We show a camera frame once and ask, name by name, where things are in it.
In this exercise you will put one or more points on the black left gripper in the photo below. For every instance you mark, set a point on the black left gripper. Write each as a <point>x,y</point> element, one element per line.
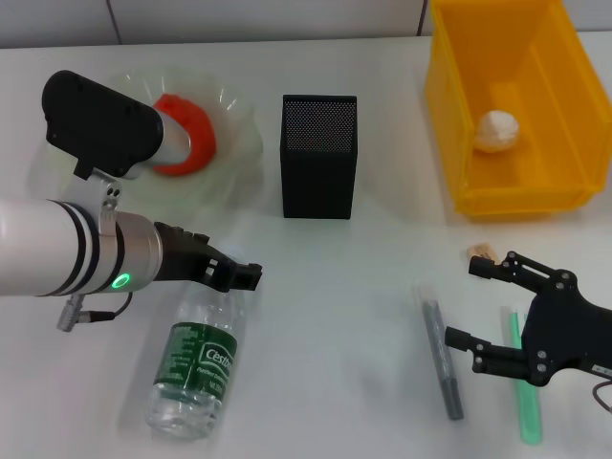
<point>186,253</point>

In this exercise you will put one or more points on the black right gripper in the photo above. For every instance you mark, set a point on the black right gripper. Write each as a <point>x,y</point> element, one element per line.
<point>569,334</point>

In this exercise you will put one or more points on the beige eraser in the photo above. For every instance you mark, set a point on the beige eraser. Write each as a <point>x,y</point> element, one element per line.
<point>480,250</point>

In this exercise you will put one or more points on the grey pen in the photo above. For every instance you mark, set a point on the grey pen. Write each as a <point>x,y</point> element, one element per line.
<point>440,344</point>

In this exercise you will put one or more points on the clear green-label water bottle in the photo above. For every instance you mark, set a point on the clear green-label water bottle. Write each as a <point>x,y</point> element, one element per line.
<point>201,363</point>

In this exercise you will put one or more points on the green pen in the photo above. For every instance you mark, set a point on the green pen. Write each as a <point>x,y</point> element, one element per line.
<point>528,416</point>

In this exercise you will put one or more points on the orange fruit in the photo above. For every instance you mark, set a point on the orange fruit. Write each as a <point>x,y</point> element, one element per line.
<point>201,134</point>

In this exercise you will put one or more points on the white paper ball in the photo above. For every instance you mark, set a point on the white paper ball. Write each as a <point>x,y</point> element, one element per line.
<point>497,131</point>

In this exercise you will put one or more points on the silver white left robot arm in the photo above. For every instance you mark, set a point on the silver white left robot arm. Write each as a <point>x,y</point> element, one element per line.
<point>48,248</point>

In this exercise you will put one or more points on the green glass fruit plate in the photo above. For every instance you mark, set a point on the green glass fruit plate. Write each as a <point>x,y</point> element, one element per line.
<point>229,158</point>

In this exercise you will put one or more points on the black mesh pen holder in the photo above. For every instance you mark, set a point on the black mesh pen holder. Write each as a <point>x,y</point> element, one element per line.
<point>315,181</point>

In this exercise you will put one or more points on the yellow plastic bin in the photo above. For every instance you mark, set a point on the yellow plastic bin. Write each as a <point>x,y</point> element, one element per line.
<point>550,167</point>

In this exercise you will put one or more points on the black left wrist camera housing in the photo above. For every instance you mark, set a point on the black left wrist camera housing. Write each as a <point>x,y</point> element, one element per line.
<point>100,124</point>

